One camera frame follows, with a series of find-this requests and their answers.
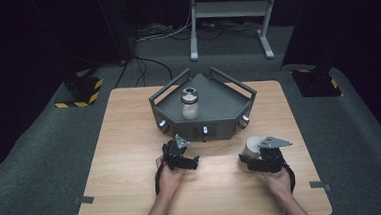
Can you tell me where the grey tape strip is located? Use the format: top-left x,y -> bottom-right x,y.
74,195 -> 95,206
308,179 -> 333,192

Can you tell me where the dark grey corner rack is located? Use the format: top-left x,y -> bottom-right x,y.
146,62 -> 261,147

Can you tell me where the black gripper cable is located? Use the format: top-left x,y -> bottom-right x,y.
153,161 -> 170,215
282,161 -> 298,195

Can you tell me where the dark curtain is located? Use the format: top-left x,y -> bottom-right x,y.
277,0 -> 381,167
0,0 -> 142,181

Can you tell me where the bundle of floor cables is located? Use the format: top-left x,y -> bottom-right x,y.
134,15 -> 262,46

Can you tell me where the black yellow striped base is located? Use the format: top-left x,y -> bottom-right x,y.
290,65 -> 343,100
52,75 -> 106,110

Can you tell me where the white plastic cup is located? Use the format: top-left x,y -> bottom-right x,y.
235,135 -> 267,171

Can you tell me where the grey metal stand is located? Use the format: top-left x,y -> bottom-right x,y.
186,0 -> 285,65

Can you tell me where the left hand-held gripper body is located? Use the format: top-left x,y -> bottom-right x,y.
160,133 -> 193,172

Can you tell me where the glass jar with silver lid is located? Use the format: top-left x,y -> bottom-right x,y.
179,86 -> 201,121

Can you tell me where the person's left hand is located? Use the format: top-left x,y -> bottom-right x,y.
154,153 -> 189,202

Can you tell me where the black floor cable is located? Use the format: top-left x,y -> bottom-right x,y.
112,53 -> 174,90

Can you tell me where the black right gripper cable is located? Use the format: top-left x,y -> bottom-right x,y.
282,161 -> 298,195

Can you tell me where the person's right hand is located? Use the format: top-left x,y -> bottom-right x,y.
261,165 -> 294,201

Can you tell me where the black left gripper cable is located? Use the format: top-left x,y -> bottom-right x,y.
153,161 -> 170,215

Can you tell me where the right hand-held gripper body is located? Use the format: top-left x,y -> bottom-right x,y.
253,134 -> 296,176

